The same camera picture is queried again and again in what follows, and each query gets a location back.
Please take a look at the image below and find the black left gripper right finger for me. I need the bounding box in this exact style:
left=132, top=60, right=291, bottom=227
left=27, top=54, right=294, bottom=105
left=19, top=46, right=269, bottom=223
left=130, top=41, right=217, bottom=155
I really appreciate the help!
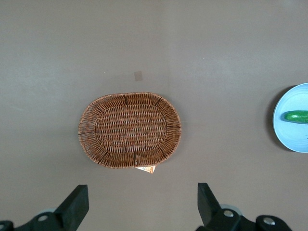
left=197, top=182, right=292, bottom=231

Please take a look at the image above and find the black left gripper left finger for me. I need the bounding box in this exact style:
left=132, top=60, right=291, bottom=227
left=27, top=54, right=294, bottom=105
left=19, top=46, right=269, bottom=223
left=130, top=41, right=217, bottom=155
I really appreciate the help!
left=0, top=184, right=90, bottom=231

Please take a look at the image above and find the green cucumber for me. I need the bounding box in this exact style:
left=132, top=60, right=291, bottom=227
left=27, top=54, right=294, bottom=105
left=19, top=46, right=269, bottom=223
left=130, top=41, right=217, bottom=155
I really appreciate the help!
left=283, top=110, right=308, bottom=124

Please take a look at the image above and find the light blue round plate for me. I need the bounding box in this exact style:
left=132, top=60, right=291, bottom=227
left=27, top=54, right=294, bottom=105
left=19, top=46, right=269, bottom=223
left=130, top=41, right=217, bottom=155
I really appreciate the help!
left=272, top=82, right=308, bottom=153

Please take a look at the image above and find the orange paper basket tag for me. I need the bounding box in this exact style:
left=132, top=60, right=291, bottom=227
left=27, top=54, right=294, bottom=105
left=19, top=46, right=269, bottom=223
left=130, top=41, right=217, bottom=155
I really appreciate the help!
left=135, top=165, right=156, bottom=176

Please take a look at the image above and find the brown oval wicker basket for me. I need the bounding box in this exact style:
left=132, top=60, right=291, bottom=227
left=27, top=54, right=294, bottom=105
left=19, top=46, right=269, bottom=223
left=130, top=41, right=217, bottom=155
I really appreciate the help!
left=77, top=91, right=182, bottom=169

